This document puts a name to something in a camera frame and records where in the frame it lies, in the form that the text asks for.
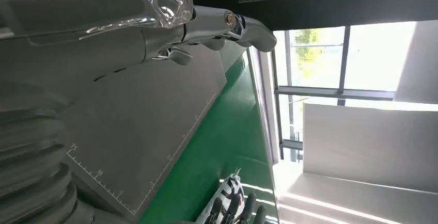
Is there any black inbound machine column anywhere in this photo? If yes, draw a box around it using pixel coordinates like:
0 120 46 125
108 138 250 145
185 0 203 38
183 0 438 31

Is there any dark window frame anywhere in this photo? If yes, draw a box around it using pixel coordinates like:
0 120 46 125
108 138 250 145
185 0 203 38
270 25 396 163

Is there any grey plastic mailer bag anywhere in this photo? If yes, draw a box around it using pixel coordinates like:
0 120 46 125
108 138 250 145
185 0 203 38
195 167 245 224

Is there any green conveyor belt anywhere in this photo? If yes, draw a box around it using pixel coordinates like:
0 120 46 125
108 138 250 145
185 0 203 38
138 53 278 224

